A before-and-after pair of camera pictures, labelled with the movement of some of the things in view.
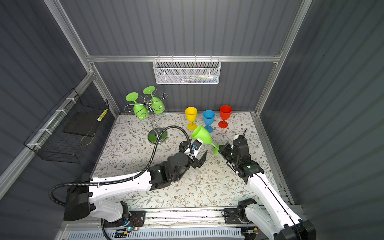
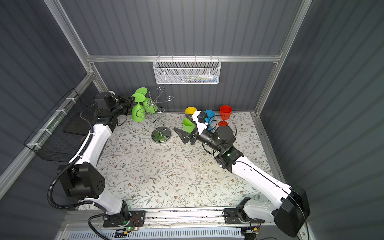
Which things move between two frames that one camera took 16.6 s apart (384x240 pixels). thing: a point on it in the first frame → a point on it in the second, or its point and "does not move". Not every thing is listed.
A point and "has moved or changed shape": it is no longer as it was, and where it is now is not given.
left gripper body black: x=193 y=163 → x=123 y=107
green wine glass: x=157 y=105 → x=149 y=106
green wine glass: x=201 y=134 has moved or changed shape
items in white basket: x=199 y=78 does not move
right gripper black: x=223 y=151 → x=186 y=137
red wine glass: x=225 y=112 does not move
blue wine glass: x=209 y=116 does not move
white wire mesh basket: x=187 y=70 does not move
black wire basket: x=65 y=134 does not move
